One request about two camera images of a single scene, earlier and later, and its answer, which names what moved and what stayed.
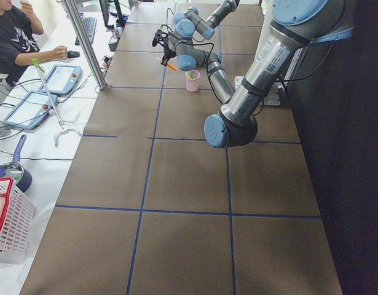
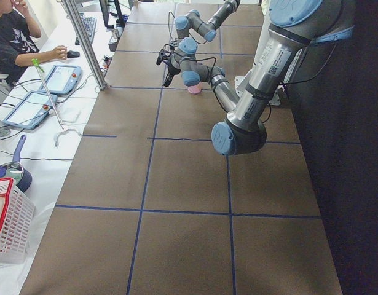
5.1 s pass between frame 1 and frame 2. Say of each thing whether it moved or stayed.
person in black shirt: stayed
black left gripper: moved
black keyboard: stayed
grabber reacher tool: stayed
